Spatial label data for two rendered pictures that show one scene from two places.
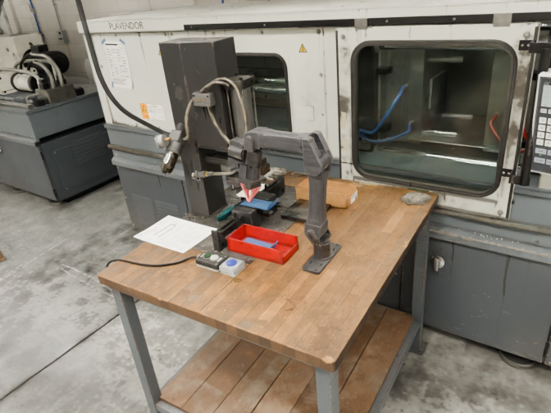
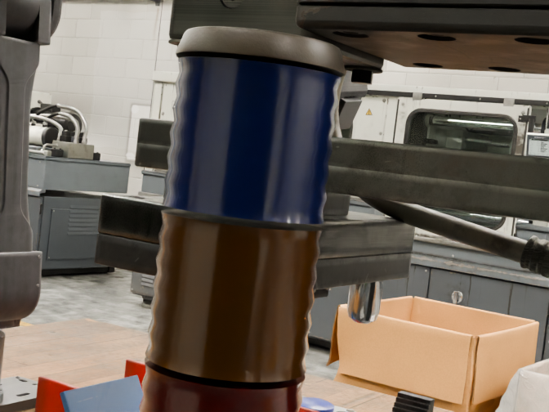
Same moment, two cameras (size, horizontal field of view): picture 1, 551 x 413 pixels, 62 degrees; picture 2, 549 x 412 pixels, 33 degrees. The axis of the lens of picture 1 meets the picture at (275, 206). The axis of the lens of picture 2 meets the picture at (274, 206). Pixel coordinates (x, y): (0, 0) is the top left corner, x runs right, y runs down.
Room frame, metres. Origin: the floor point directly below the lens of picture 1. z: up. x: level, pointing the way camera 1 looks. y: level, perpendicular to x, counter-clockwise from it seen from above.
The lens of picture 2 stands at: (2.26, 0.07, 1.17)
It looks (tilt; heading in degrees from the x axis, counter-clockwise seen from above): 3 degrees down; 177
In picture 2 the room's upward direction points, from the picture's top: 7 degrees clockwise
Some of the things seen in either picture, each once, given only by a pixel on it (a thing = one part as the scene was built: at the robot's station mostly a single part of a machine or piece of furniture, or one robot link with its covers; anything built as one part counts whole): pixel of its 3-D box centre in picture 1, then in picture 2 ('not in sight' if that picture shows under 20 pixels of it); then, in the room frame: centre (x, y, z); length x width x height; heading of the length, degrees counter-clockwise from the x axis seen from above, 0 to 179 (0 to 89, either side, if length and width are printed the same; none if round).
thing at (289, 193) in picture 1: (245, 215); not in sight; (1.82, 0.14, 0.88); 0.65 x 0.50 x 0.03; 146
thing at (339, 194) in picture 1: (326, 192); not in sight; (1.88, -0.24, 0.93); 0.25 x 0.13 x 0.08; 56
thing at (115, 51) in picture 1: (116, 64); not in sight; (3.20, 0.96, 1.41); 0.25 x 0.01 x 0.33; 52
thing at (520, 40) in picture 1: (425, 124); not in sight; (1.86, -0.67, 1.21); 0.86 x 0.10 x 0.79; 52
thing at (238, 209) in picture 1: (254, 202); not in sight; (1.76, 0.09, 0.98); 0.20 x 0.10 x 0.01; 146
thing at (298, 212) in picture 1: (306, 211); not in sight; (1.76, -0.13, 0.91); 0.17 x 0.16 x 0.02; 146
